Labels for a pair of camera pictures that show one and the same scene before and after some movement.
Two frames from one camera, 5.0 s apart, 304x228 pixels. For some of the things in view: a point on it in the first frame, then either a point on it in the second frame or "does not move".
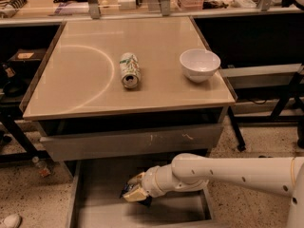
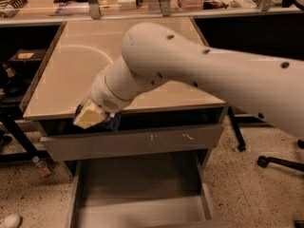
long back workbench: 41,4 does not move
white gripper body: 148,182 → 103,96
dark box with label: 28,56 does not move
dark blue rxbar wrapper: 147,200 → 111,120
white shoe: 13,220 does not move
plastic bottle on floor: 42,166 does not move
